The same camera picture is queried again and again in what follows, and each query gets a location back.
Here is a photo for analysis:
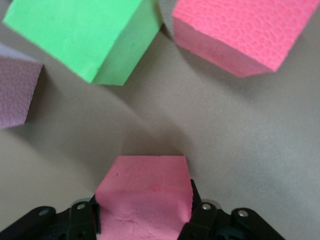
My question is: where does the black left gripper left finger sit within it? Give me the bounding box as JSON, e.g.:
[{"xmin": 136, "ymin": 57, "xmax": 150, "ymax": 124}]
[{"xmin": 0, "ymin": 194, "xmax": 102, "ymax": 240}]

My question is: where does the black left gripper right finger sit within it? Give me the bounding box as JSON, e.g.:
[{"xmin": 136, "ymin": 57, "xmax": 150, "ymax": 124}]
[{"xmin": 178, "ymin": 178, "xmax": 287, "ymax": 240}]

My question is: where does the red foam cube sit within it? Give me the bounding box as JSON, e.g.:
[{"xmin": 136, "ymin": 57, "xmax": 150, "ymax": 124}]
[
  {"xmin": 171, "ymin": 0, "xmax": 320, "ymax": 78},
  {"xmin": 94, "ymin": 155, "xmax": 195, "ymax": 240}
]

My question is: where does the large table cover sheet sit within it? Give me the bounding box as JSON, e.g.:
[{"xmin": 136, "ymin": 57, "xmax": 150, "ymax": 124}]
[{"xmin": 0, "ymin": 0, "xmax": 320, "ymax": 240}]

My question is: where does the pink foam cube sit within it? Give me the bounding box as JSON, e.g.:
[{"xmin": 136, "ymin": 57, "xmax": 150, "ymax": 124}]
[{"xmin": 0, "ymin": 42, "xmax": 44, "ymax": 130}]

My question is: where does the green foam cube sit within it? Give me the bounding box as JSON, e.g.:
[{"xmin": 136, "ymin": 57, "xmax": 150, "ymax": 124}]
[{"xmin": 1, "ymin": 0, "xmax": 163, "ymax": 87}]

